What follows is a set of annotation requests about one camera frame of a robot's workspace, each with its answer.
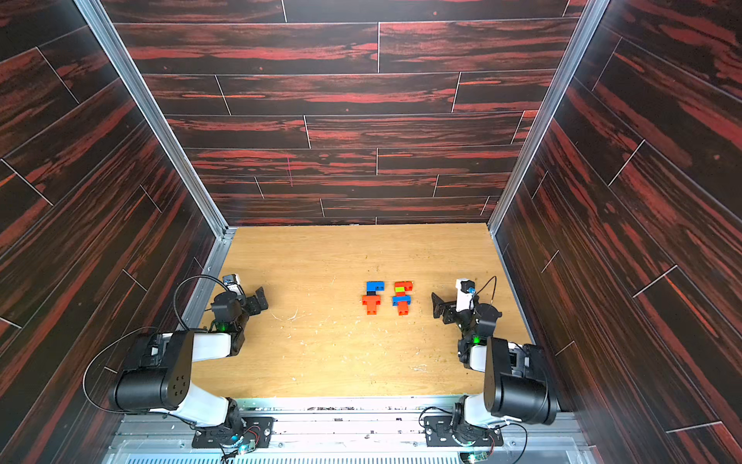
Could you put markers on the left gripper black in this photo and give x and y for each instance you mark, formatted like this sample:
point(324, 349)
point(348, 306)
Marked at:
point(255, 307)

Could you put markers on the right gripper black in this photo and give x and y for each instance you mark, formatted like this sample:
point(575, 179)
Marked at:
point(449, 312)

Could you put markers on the blue long lego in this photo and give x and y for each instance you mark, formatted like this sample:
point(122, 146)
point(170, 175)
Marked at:
point(378, 286)
point(397, 300)

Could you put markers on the red long lego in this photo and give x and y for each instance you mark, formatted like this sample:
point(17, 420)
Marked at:
point(371, 300)
point(403, 286)

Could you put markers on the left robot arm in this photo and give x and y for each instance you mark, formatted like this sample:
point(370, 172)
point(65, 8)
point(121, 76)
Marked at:
point(156, 375)

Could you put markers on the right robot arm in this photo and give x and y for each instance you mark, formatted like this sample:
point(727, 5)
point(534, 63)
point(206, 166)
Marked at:
point(516, 387)

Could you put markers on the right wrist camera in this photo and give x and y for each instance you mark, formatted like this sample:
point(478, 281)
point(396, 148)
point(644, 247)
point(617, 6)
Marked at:
point(466, 293)

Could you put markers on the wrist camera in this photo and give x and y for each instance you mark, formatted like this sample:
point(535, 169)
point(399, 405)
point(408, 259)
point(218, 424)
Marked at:
point(466, 293)
point(233, 283)

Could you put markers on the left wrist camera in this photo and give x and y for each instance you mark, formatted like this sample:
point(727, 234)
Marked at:
point(233, 283)

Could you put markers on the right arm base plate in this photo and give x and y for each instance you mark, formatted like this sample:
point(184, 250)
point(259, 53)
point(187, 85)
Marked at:
point(443, 431)

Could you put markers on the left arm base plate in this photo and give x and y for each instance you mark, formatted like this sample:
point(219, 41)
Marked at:
point(249, 434)

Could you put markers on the aluminium front rail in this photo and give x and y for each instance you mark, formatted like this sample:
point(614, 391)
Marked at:
point(389, 429)

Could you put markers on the left aluminium corner post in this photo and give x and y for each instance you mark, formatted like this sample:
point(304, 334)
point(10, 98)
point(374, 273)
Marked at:
point(103, 29)

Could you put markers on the aluminium corner post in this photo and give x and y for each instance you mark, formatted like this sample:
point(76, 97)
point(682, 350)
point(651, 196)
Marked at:
point(574, 53)
point(103, 29)

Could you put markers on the right aluminium corner post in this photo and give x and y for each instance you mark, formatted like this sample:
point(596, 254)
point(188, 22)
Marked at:
point(574, 53)

